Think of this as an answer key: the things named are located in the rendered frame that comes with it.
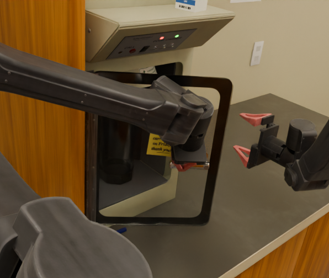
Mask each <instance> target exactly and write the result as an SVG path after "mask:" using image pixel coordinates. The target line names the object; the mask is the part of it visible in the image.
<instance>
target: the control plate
mask: <svg viewBox="0 0 329 278"><path fill-rule="evenodd" d="M196 30H197V29H188V30H179V31H169V32H164V33H154V34H145V35H135V36H126V37H124V38H123V39H122V41H121V42H120V43H119V44H118V46H117V47H116V48H115V49H114V50H113V51H112V52H111V54H110V55H109V56H108V57H107V58H106V60H107V59H112V58H119V57H126V56H133V55H140V54H147V53H152V52H159V51H166V50H174V49H176V48H177V47H178V46H179V45H180V44H181V43H182V42H183V41H184V40H186V39H187V38H188V37H189V36H190V35H191V34H192V33H194V32H195V31H196ZM176 35H179V36H178V37H176V38H175V36H176ZM163 36H164V38H163V39H160V38H161V37H163ZM171 44H174V45H173V47H172V46H170V45H171ZM163 45H165V48H163V47H162V46H163ZM144 46H150V47H149V48H148V49H147V50H146V51H145V52H139V51H140V50H141V49H142V48H143V47H144ZM154 46H157V49H155V48H153V47H154ZM132 49H136V51H135V52H134V53H130V52H129V51H130V50H132ZM120 51H123V52H122V53H120V54H118V52H120Z"/></svg>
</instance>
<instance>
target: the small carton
mask: <svg viewBox="0 0 329 278"><path fill-rule="evenodd" d="M207 2H208V0H176V5H175V8H176V9H181V10H186V11H189V12H193V13H195V12H201V11H204V10H206V7H207Z"/></svg>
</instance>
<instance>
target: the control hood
mask: <svg viewBox="0 0 329 278"><path fill-rule="evenodd" d="M235 16H236V14H235V12H231V11H229V10H224V9H221V8H217V7H213V6H209V5H207V7H206V10H204V11H201V12H195V13H193V12H189V11H186V10H181V9H176V8H175V4H170V5H160V6H142V7H123V8H105V9H87V10H85V61H87V62H89V63H94V62H101V61H108V60H115V59H120V58H127V57H134V56H141V55H148V54H155V53H159V52H166V51H173V50H166V51H159V52H152V53H147V54H140V55H133V56H126V57H119V58H112V59H107V60H106V58H107V57H108V56H109V55H110V54H111V52H112V51H113V50H114V49H115V48H116V47H117V46H118V44H119V43H120V42H121V41H122V39H123V38H124V37H126V36H135V35H145V34H154V33H164V32H169V31H179V30H188V29H197V30H196V31H195V32H194V33H192V34H191V35H190V36H189V37H188V38H187V39H186V40H184V41H183V42H182V43H181V44H180V45H179V46H178V47H177V48H176V49H174V50H180V49H187V48H191V47H198V46H202V45H204V44H205V43H206V42H207V41H208V40H209V39H211V38H212V37H213V36H214V35H215V34H216V33H217V32H219V31H220V30H221V29H222V28H223V27H224V26H225V25H227V24H228V23H229V22H230V21H232V20H233V19H234V18H235Z"/></svg>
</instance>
